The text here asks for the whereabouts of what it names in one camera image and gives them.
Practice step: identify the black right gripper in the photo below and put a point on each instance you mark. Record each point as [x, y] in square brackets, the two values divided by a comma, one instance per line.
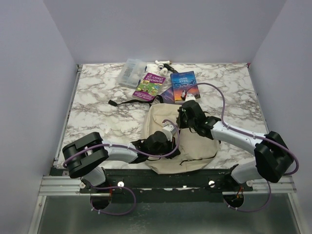
[179, 119]

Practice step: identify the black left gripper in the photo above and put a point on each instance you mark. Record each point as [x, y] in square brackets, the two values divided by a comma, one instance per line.
[171, 146]

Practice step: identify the Jane Eyre book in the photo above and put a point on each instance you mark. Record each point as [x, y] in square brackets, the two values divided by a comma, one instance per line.
[183, 84]

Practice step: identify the beige canvas student backpack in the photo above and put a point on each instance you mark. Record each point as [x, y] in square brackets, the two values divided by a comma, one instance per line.
[196, 152]

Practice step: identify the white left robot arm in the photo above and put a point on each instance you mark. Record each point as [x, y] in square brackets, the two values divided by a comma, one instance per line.
[84, 156]

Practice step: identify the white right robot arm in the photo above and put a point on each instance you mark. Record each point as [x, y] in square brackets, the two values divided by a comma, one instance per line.
[272, 157]

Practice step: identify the dark purple galaxy book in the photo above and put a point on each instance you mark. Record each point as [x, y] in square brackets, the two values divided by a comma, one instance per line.
[168, 96]

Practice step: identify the purple treehouse book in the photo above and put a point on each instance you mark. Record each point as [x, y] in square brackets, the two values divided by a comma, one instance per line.
[149, 87]

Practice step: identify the white pipe fitting toy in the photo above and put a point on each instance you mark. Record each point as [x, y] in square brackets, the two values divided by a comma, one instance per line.
[163, 67]

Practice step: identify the clear plastic organizer box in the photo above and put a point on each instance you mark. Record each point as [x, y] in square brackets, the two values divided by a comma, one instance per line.
[132, 72]

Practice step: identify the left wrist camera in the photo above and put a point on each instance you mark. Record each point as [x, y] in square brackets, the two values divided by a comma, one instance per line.
[169, 131]

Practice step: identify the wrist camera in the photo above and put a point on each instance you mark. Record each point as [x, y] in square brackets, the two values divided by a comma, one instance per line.
[169, 131]
[189, 97]

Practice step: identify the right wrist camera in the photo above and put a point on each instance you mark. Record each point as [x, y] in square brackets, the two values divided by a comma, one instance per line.
[189, 97]

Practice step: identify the aluminium rail frame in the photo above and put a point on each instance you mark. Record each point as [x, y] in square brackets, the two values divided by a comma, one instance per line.
[60, 186]

